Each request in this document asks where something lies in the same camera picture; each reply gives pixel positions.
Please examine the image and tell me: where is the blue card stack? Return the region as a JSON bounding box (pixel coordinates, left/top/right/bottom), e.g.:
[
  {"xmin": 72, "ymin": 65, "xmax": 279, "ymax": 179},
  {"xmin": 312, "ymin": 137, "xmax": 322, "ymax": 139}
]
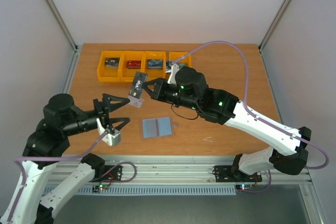
[{"xmin": 146, "ymin": 59, "xmax": 163, "ymax": 69}]

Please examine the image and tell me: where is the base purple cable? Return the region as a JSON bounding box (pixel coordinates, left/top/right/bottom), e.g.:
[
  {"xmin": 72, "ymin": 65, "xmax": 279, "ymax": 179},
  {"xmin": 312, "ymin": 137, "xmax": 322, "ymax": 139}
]
[
  {"xmin": 240, "ymin": 170, "xmax": 272, "ymax": 195},
  {"xmin": 91, "ymin": 161, "xmax": 138, "ymax": 183}
]

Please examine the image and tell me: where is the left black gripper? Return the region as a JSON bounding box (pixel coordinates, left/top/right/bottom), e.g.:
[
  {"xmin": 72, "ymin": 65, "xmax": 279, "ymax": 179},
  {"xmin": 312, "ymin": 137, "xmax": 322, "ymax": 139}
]
[{"xmin": 64, "ymin": 93, "xmax": 131, "ymax": 135}]

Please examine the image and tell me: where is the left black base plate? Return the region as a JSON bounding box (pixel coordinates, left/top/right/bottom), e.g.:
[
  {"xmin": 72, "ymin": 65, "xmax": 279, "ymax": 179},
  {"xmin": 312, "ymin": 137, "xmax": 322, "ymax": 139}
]
[{"xmin": 91, "ymin": 165, "xmax": 123, "ymax": 182}]

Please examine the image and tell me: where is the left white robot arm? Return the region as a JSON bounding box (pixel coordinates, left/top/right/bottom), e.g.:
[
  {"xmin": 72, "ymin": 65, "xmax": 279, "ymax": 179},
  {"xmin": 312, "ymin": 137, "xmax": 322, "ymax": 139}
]
[{"xmin": 1, "ymin": 93, "xmax": 130, "ymax": 223}]

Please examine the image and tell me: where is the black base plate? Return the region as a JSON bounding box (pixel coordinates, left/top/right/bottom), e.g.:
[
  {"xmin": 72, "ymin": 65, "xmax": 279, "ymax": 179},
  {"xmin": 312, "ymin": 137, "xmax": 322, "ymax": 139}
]
[
  {"xmin": 212, "ymin": 165, "xmax": 262, "ymax": 183},
  {"xmin": 91, "ymin": 165, "xmax": 123, "ymax": 182}
]

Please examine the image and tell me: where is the left green circuit board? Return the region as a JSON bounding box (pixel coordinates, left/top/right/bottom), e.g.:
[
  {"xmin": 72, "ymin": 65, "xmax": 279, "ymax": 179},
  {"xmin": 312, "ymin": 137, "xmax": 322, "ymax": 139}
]
[{"xmin": 92, "ymin": 185, "xmax": 109, "ymax": 193}]

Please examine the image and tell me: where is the yellow bin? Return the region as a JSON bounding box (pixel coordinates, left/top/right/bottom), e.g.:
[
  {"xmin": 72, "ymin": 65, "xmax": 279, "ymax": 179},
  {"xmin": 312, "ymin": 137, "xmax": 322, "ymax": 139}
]
[
  {"xmin": 97, "ymin": 50, "xmax": 122, "ymax": 82},
  {"xmin": 141, "ymin": 51, "xmax": 166, "ymax": 80},
  {"xmin": 119, "ymin": 51, "xmax": 144, "ymax": 82},
  {"xmin": 166, "ymin": 51, "xmax": 192, "ymax": 67}
]

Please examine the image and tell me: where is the green circuit board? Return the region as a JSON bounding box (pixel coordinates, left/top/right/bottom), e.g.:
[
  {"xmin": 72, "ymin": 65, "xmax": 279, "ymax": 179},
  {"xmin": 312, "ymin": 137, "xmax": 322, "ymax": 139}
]
[
  {"xmin": 236, "ymin": 184, "xmax": 256, "ymax": 191},
  {"xmin": 92, "ymin": 185, "xmax": 109, "ymax": 193}
]

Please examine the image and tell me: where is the right green circuit board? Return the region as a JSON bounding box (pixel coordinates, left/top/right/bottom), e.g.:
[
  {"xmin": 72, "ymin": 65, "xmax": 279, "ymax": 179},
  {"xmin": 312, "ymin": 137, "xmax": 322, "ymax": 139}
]
[{"xmin": 236, "ymin": 184, "xmax": 256, "ymax": 191}]

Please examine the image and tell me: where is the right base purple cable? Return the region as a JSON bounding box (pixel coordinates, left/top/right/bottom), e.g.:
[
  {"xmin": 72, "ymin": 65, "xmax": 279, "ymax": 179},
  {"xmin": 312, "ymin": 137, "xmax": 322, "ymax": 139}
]
[{"xmin": 240, "ymin": 170, "xmax": 272, "ymax": 195}]

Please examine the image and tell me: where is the black credit card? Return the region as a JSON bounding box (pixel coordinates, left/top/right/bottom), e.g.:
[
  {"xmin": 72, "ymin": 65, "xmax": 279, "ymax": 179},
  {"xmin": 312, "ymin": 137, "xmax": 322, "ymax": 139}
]
[{"xmin": 129, "ymin": 71, "xmax": 148, "ymax": 99}]

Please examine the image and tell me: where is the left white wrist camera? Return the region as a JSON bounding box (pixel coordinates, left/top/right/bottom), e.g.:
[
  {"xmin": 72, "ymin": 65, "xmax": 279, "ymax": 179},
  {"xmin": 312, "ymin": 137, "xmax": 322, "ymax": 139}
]
[{"xmin": 96, "ymin": 119, "xmax": 121, "ymax": 146}]

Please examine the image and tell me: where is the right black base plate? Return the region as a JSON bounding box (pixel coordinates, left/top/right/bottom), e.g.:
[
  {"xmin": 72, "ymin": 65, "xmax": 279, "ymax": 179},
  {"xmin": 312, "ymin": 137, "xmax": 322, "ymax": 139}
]
[{"xmin": 212, "ymin": 165, "xmax": 262, "ymax": 183}]

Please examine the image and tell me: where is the red card stack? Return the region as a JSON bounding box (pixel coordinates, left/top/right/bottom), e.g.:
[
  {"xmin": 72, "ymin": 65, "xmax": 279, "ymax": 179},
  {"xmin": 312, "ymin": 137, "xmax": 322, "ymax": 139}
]
[{"xmin": 126, "ymin": 60, "xmax": 142, "ymax": 69}]

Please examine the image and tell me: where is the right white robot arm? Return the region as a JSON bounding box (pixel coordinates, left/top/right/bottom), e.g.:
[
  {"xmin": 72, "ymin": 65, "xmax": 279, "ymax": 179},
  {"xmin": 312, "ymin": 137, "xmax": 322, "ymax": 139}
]
[{"xmin": 142, "ymin": 67, "xmax": 311, "ymax": 181}]

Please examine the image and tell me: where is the grey slotted cable duct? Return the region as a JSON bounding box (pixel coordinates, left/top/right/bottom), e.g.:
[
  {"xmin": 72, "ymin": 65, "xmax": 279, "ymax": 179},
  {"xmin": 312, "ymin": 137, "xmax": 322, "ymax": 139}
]
[{"xmin": 43, "ymin": 184, "xmax": 237, "ymax": 196}]

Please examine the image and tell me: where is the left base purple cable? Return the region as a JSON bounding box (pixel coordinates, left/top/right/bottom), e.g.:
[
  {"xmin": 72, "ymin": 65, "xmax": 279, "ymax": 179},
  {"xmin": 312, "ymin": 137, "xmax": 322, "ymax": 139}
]
[{"xmin": 91, "ymin": 161, "xmax": 138, "ymax": 183}]

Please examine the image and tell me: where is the teal card stack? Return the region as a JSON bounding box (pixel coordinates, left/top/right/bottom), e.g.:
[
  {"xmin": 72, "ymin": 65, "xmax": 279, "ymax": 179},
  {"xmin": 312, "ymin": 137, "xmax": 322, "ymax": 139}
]
[{"xmin": 178, "ymin": 63, "xmax": 187, "ymax": 68}]

